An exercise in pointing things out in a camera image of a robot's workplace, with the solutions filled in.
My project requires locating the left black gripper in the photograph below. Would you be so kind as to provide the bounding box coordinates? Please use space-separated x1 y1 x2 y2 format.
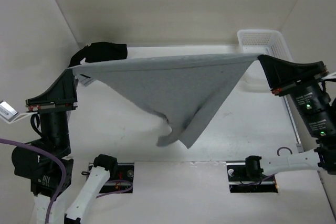
28 67 79 156

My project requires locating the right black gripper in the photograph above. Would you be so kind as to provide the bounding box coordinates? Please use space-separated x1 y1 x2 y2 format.
257 52 336 135

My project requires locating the grey tank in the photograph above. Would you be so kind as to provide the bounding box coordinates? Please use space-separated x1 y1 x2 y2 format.
75 74 95 87
72 54 257 148

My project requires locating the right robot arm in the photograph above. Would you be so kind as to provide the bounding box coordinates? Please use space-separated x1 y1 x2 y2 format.
243 55 335 180

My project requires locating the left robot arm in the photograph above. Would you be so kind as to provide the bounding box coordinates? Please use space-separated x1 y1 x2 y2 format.
12 69 118 223

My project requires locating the grey folded tank top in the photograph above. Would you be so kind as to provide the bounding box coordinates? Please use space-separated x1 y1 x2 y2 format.
75 74 95 87

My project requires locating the white folded tank top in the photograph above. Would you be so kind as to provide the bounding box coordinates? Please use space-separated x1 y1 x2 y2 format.
80 58 87 65

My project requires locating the white plastic basket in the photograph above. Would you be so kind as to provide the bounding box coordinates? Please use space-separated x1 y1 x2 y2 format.
237 29 293 61

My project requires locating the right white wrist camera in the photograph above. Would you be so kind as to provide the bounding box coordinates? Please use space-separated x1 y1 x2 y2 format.
322 72 336 81

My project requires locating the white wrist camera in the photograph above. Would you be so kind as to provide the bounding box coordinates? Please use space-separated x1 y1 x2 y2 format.
322 72 336 81
0 100 20 124

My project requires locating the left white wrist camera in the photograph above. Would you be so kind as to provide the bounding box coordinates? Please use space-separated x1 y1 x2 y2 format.
0 100 20 124

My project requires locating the right aluminium table rail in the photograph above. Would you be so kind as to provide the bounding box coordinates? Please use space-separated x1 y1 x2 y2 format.
283 95 307 153

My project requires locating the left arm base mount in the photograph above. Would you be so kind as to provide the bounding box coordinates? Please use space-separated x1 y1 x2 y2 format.
100 163 135 194

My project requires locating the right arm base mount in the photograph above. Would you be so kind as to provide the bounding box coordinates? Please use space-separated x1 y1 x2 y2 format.
226 161 278 193

